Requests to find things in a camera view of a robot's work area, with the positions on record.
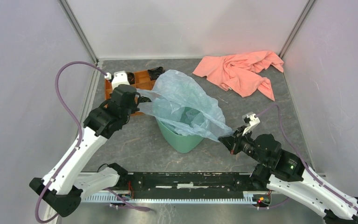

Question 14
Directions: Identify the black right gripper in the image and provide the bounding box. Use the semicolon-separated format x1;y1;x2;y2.
218;125;269;166

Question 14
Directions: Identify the green plastic trash bin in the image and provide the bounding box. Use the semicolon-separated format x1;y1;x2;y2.
156;107;204;153

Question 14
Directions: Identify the translucent blue trash bag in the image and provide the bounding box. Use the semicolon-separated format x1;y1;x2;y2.
137;70;233;141

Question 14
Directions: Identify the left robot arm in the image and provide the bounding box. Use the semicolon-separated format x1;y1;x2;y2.
29;84;140;217

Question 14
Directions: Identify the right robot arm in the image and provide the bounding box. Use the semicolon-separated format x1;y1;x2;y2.
218;129;358;224

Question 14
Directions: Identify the orange compartment tray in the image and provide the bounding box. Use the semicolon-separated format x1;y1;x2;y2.
104;70;156;99

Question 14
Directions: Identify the pink cloth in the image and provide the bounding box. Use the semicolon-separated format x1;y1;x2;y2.
193;50;284;101

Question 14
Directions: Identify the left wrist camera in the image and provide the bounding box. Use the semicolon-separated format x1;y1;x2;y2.
111;70;130;89

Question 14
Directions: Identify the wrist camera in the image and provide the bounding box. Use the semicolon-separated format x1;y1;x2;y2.
111;70;130;89
242;112;260;136

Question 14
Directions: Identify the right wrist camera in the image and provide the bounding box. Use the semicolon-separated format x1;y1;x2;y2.
242;112;260;136

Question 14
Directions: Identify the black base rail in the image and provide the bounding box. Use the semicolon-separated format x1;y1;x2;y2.
110;172;267;199

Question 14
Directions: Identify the white toothed cable strip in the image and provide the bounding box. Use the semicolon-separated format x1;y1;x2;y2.
82;191;255;204

